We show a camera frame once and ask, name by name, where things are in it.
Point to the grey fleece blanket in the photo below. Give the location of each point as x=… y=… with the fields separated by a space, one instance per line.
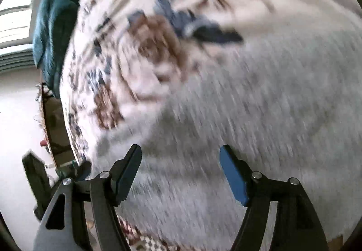
x=240 y=126

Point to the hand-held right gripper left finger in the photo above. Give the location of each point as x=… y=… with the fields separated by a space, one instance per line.
x=127 y=171

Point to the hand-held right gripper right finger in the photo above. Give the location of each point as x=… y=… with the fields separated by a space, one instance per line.
x=234 y=174

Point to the wooden desk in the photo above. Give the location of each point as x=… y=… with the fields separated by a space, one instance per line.
x=55 y=132

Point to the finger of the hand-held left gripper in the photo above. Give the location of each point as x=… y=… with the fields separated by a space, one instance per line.
x=83 y=171
x=35 y=177

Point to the checked bed sheet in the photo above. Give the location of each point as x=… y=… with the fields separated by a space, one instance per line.
x=147 y=235

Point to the teal folded quilt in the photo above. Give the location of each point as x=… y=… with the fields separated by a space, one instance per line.
x=53 y=33

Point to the floral bed quilt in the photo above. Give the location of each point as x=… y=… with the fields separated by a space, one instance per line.
x=127 y=55

